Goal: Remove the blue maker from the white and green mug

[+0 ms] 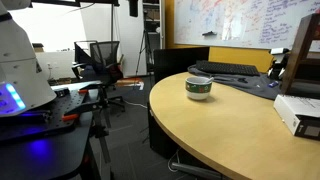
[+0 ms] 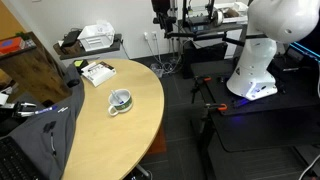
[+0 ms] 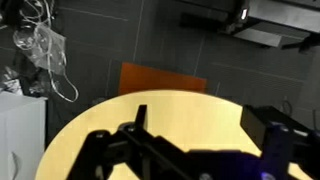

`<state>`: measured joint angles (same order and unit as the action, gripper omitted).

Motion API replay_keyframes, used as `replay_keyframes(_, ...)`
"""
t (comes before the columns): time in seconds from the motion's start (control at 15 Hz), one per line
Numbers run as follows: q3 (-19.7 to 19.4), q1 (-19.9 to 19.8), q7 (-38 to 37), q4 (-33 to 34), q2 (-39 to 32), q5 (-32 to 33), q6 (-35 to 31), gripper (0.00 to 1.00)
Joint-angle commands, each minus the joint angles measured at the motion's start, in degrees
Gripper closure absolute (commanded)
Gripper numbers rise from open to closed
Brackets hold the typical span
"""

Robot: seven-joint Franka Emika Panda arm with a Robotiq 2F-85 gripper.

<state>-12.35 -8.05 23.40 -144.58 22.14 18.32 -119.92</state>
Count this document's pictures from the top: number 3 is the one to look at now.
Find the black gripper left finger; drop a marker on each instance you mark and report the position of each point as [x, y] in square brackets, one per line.
[141, 117]

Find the white cabinet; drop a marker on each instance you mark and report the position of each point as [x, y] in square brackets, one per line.
[22, 135]

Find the clear plastic bag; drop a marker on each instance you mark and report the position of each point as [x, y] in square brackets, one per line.
[46, 49]

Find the orange panel on floor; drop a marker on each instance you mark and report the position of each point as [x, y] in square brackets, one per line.
[134, 78]

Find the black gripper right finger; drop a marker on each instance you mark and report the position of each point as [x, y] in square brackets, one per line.
[267, 128]

